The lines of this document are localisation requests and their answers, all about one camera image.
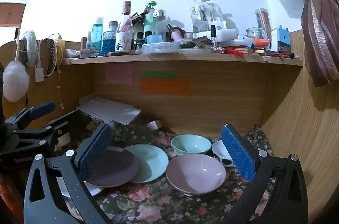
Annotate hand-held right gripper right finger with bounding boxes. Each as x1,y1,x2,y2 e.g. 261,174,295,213
221,123,309,224

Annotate mauve curtain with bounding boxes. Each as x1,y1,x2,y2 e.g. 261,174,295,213
238,0,339,88

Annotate red tassel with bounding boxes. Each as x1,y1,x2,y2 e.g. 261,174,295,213
227,47,245,58

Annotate white fluffy headband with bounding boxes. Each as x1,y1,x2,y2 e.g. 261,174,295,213
16,30,40,68

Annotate light blue box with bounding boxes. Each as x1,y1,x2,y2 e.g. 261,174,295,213
146,35,165,44

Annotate blue white pencil sharpener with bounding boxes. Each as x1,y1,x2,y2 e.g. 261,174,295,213
271,25,291,53

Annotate white plate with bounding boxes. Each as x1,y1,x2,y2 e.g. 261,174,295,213
56,175,106,198

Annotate teal pump bottle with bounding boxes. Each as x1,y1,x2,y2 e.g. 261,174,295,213
144,1,157,36

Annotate white fluffy pompom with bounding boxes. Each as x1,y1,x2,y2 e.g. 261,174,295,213
3,60,29,103

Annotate brown cabinet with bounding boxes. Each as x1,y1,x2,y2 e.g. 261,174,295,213
0,2,27,28

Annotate white printed mug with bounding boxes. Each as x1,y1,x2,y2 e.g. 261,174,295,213
115,32,133,52

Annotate clear plastic case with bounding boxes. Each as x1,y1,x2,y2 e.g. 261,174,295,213
142,42,179,54

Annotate floral tablecloth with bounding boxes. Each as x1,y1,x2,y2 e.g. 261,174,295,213
53,113,278,224

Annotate blue liquid bottle white cap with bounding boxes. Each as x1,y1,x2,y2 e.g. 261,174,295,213
92,17,104,51

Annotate glass bottle with cork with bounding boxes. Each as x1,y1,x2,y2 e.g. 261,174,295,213
118,1,133,34

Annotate orange cloth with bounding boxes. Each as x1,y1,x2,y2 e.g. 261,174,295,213
0,180,25,224

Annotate orange sticky note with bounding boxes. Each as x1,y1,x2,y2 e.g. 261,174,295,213
139,78,191,96

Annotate clear blister package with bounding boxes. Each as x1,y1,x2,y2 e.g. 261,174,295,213
189,0,227,34

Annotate white bowl black spots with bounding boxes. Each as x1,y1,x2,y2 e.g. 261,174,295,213
211,140,236,167

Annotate pink nail polish bottle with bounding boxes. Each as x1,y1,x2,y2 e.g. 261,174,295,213
171,25,181,42

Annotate glass jar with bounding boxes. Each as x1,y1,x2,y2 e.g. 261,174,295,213
246,27,265,41

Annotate clear bottle black cap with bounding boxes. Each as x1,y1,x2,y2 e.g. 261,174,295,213
210,25,218,48

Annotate white rectangular box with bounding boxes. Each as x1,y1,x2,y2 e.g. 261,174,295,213
193,28,237,40

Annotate yellow soft object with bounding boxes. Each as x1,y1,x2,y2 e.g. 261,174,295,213
57,33,65,58

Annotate dark purple plate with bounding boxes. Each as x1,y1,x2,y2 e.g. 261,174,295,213
84,146,139,187

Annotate pink plate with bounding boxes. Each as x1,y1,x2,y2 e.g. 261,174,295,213
166,154,226,196

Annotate clear cylinder of pencils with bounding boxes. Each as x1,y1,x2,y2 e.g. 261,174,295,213
255,8,270,40

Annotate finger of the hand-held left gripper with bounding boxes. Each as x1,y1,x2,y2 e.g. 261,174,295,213
15,111,91,151
5,101,57,130

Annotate small white carton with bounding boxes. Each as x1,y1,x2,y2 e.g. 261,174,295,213
79,49,103,58

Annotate stack of white papers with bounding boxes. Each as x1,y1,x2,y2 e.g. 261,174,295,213
76,97,142,126

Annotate teal bowl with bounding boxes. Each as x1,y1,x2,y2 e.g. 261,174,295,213
171,134,212,156

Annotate pink sticky note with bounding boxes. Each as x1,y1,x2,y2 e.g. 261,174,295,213
106,64,133,85

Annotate brown headband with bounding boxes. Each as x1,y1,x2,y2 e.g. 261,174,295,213
44,38,58,76

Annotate dark green bottle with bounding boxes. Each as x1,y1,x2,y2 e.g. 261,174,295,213
135,32,146,50

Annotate blue textured glass bottle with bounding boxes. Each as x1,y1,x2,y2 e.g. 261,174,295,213
103,21,117,53

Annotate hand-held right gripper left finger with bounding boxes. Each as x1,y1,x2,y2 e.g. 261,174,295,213
23,123,117,224

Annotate green sticky note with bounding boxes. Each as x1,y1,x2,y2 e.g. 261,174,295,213
142,71,179,79

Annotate light teal plate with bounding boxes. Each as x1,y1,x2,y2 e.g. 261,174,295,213
124,144,169,184

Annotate clear bottle silver cap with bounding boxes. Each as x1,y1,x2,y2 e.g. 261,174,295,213
153,9,167,36

